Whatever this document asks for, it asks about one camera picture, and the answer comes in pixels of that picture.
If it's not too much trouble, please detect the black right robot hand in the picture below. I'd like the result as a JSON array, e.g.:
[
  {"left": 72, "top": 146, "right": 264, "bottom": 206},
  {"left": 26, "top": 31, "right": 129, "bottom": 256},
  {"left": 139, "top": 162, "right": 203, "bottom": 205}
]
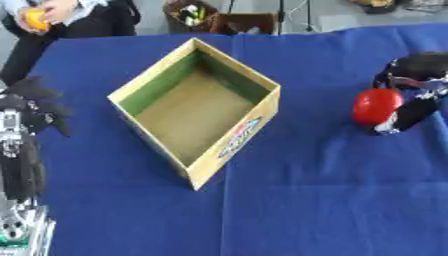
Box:
[{"left": 365, "top": 51, "right": 448, "bottom": 136}]

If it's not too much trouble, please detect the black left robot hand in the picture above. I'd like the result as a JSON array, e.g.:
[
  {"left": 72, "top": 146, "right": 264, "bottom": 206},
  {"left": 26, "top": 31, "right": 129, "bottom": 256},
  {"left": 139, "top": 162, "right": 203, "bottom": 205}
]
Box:
[{"left": 0, "top": 75, "right": 74, "bottom": 205}]

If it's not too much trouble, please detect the person's hand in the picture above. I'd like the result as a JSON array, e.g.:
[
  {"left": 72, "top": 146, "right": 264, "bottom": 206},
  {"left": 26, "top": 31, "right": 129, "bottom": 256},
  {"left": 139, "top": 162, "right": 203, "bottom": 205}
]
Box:
[{"left": 12, "top": 0, "right": 81, "bottom": 36}]

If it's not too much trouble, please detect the orange round toy fruit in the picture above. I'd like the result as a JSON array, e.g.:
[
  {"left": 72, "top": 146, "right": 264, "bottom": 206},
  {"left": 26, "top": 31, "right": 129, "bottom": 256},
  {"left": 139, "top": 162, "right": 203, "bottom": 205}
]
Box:
[{"left": 22, "top": 7, "right": 53, "bottom": 32}]

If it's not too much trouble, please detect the red round toy fruit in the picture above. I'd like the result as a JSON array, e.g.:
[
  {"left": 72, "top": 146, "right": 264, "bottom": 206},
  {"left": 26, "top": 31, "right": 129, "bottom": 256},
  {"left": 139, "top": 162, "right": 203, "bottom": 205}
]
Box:
[{"left": 350, "top": 87, "right": 406, "bottom": 127}]

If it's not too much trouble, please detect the tan cardboard box green inside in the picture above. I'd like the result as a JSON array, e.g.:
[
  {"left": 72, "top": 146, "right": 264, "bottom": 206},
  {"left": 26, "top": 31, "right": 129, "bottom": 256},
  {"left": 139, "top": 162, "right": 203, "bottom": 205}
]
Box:
[{"left": 106, "top": 37, "right": 282, "bottom": 192}]

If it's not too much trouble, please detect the brown cardboard box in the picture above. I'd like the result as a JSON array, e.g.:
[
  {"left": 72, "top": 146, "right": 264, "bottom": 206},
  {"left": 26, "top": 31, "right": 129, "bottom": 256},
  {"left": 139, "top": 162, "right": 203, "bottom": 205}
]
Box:
[{"left": 208, "top": 12, "right": 279, "bottom": 36}]

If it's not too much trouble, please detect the person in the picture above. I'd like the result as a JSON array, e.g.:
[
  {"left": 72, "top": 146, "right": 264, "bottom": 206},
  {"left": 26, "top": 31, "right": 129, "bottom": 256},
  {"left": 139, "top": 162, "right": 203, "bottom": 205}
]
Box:
[{"left": 0, "top": 0, "right": 142, "bottom": 86}]

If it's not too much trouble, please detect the dark bin with yellow items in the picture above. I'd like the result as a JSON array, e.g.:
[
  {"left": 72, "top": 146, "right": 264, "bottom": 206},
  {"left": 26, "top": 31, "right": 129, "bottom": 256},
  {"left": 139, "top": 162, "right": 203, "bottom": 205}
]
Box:
[{"left": 348, "top": 0, "right": 406, "bottom": 15}]

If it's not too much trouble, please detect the brown basket with items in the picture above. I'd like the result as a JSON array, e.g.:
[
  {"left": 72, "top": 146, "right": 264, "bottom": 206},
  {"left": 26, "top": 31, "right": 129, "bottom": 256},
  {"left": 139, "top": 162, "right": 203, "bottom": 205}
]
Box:
[{"left": 161, "top": 0, "right": 221, "bottom": 35}]

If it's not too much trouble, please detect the black tripod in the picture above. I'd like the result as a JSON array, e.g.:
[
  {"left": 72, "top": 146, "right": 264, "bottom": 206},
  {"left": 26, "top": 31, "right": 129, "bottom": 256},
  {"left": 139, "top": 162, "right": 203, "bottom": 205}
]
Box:
[{"left": 274, "top": 0, "right": 321, "bottom": 36}]

